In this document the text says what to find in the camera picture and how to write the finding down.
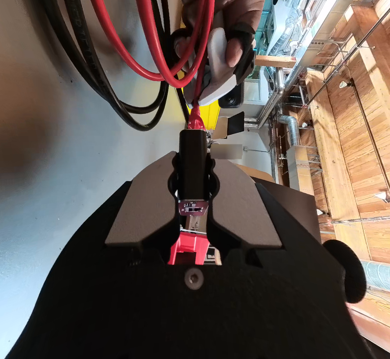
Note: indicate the yellow plastic bin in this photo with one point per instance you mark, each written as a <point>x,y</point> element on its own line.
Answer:
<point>210,115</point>

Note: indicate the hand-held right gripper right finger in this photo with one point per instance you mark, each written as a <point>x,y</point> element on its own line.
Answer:
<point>243,209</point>

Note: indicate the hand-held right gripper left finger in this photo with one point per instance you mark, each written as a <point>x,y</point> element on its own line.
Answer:
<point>143,206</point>

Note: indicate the black ethernet splitter box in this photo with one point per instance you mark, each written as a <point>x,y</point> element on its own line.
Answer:
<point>192,167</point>

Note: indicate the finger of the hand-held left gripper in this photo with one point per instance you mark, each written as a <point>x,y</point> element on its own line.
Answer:
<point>190,91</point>
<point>218,72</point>

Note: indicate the red plastic bin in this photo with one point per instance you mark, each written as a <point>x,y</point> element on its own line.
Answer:
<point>187,243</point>

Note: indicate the silver ventilation duct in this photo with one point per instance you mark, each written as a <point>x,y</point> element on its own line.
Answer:
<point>289,124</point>

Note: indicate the black square panel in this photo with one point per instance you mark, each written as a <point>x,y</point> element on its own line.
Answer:
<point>236,123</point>

